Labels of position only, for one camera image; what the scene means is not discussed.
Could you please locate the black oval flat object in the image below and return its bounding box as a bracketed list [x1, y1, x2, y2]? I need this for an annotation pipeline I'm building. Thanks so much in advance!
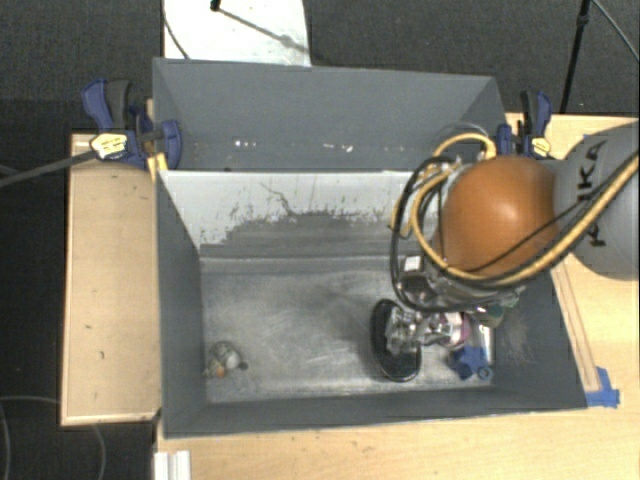
[369, 298, 424, 384]

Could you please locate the blue plastic object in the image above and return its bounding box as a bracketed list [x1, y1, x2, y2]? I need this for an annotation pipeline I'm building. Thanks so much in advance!
[448, 341, 495, 382]

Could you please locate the grey metal bin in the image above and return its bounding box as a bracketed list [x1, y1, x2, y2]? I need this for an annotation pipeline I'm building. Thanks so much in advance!
[149, 56, 589, 439]

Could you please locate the small grey toy animal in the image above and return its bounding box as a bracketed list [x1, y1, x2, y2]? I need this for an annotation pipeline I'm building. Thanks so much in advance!
[201, 340, 250, 380]

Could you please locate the pale wood flat board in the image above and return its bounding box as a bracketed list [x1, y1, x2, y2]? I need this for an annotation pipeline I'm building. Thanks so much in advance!
[59, 132, 164, 427]

